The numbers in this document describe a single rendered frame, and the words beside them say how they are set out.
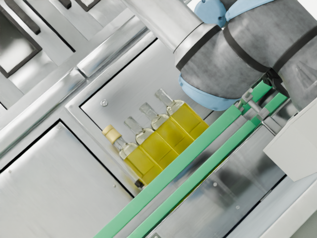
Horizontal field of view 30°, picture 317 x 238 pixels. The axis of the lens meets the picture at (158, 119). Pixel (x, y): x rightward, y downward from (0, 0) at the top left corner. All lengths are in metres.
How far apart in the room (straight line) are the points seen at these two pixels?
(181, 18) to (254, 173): 0.47
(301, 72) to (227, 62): 0.14
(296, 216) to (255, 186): 0.48
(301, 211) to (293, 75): 0.25
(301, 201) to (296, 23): 0.31
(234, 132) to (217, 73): 0.38
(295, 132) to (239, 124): 0.54
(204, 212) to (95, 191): 0.43
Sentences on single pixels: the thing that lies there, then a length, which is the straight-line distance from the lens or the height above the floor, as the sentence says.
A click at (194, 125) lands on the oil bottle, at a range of 1.57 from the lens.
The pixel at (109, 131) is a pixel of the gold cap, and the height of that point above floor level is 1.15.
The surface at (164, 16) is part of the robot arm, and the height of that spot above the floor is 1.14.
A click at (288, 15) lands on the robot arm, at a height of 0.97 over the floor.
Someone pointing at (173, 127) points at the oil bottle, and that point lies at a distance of 1.56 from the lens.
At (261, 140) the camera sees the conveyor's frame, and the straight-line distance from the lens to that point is 1.46.
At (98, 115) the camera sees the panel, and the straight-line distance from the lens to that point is 1.73.
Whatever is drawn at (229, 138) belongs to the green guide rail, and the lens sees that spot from 1.46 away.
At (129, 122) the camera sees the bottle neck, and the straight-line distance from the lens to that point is 1.57.
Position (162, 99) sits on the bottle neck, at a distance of 1.59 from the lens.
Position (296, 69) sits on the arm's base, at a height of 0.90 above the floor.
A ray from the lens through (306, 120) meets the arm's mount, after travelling 0.94.
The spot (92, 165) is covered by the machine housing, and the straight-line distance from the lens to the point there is 1.73.
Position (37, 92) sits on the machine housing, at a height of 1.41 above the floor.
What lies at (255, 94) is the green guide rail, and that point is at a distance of 1.60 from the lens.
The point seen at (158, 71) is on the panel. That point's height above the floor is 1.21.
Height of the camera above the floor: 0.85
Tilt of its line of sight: 8 degrees up
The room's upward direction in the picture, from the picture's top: 45 degrees counter-clockwise
